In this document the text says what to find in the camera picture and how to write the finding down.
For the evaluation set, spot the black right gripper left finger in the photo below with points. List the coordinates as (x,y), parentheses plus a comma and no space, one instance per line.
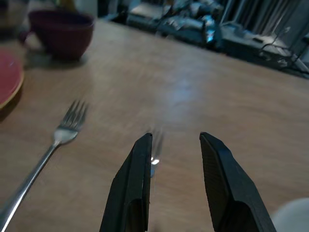
(131,183)

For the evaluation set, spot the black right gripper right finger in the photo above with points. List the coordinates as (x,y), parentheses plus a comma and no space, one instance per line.
(229,183)

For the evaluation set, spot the silver metal fork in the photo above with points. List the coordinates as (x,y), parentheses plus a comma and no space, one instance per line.
(155,154)
(43,158)

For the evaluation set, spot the cluttered desk with electronics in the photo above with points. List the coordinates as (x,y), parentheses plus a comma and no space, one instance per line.
(217,26)

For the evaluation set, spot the red plate with yellow rim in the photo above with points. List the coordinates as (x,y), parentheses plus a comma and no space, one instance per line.
(8,77)

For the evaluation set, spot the dark purple ceramic cup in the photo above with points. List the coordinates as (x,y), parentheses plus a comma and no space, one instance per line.
(63,33)

